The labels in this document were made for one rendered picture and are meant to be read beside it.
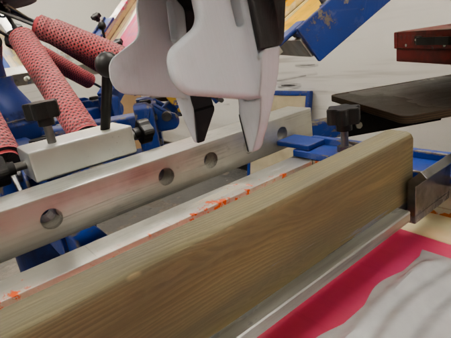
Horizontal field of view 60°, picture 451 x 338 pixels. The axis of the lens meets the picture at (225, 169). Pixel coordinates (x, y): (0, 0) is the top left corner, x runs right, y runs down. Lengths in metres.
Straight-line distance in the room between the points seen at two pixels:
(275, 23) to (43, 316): 0.17
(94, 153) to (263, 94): 0.33
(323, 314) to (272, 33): 0.22
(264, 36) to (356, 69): 2.40
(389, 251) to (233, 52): 0.27
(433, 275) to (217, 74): 0.26
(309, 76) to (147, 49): 2.59
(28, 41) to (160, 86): 0.61
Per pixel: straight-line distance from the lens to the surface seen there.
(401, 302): 0.34
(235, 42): 0.20
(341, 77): 2.65
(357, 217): 0.34
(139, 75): 0.24
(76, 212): 0.44
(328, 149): 0.55
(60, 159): 0.48
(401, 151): 0.38
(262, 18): 0.19
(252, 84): 0.20
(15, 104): 0.98
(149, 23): 0.24
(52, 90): 0.74
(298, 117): 0.62
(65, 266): 0.39
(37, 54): 0.81
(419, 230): 0.44
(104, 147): 0.50
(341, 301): 0.34
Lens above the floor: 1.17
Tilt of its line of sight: 19 degrees down
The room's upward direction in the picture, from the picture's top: 8 degrees counter-clockwise
